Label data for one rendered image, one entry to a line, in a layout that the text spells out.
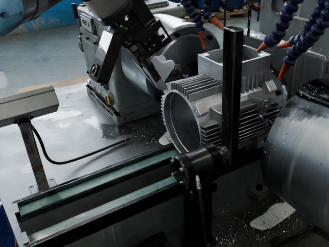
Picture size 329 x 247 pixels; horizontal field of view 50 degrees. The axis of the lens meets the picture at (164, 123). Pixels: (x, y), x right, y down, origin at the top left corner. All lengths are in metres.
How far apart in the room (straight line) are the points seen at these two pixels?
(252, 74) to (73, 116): 0.77
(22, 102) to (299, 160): 0.60
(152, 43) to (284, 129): 0.30
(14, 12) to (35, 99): 0.36
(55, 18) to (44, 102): 5.40
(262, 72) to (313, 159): 0.29
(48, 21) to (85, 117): 4.97
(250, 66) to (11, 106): 0.53
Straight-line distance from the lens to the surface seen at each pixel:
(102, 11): 0.65
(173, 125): 0.84
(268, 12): 1.03
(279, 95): 0.87
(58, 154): 1.14
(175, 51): 0.95
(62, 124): 1.30
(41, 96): 0.86
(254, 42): 0.90
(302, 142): 0.57
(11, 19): 0.53
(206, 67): 0.77
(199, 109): 0.68
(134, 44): 0.69
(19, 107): 0.85
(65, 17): 6.25
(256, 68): 0.77
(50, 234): 0.69
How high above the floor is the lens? 1.40
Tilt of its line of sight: 30 degrees down
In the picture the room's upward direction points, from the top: 4 degrees counter-clockwise
